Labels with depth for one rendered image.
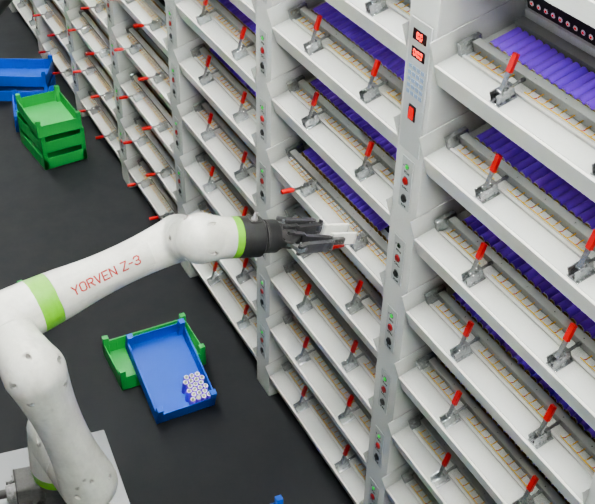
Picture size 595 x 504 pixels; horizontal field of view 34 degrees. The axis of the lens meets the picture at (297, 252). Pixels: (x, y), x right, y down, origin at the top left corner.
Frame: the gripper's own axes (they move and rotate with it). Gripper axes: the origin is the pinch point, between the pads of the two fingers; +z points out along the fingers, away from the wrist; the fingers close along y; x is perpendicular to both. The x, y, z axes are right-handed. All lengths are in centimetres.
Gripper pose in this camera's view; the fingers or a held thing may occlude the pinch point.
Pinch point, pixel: (339, 233)
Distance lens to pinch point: 224.3
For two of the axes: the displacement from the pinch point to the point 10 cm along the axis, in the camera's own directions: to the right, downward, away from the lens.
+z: 8.8, -0.4, 4.8
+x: -2.4, 8.3, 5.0
